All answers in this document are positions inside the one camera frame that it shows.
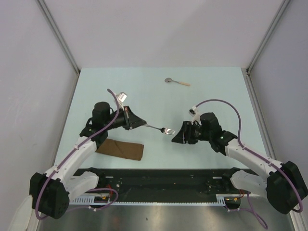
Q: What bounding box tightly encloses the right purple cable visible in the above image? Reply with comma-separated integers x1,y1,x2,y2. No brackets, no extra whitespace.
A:
192,99,304,229

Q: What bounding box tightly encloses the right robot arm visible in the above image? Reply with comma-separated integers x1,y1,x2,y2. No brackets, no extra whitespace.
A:
171,113,308,214

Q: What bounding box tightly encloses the left aluminium frame post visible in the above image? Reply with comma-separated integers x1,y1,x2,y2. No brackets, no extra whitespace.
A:
35,0,81,76

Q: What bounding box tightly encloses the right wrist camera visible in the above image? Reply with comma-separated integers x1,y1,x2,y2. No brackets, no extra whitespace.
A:
189,106,200,123

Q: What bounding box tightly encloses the spoon with pink handle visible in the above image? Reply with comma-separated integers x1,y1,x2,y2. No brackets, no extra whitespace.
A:
165,77,190,86

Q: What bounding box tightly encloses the brown cloth napkin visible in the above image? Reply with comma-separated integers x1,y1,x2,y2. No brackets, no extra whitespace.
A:
96,139,144,161

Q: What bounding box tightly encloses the silver metal fork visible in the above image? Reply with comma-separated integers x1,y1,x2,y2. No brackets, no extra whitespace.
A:
144,124,175,136

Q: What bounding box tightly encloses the grey slotted cable duct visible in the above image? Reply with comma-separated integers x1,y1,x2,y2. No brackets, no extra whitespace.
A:
70,194,238,206

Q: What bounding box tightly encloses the aluminium frame post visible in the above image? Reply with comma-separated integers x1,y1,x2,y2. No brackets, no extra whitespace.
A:
245,0,293,75
35,0,81,76

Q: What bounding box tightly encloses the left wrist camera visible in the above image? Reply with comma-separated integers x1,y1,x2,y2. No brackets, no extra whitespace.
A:
115,92,127,110

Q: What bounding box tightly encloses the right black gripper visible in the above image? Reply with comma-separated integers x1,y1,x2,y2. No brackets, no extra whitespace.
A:
172,121,212,144

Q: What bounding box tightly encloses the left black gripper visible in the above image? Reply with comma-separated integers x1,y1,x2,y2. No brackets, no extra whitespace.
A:
103,106,146,130

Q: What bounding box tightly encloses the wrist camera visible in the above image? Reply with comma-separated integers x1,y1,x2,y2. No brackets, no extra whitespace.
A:
115,92,127,110
189,106,200,123

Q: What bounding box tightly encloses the right aluminium frame post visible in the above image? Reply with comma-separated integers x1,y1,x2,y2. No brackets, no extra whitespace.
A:
245,0,293,75

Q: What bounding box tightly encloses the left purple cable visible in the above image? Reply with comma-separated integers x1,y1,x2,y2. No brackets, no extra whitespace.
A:
35,89,126,221

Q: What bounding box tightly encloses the purple cable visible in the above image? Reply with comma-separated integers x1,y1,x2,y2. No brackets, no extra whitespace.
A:
35,89,126,221
192,99,304,229

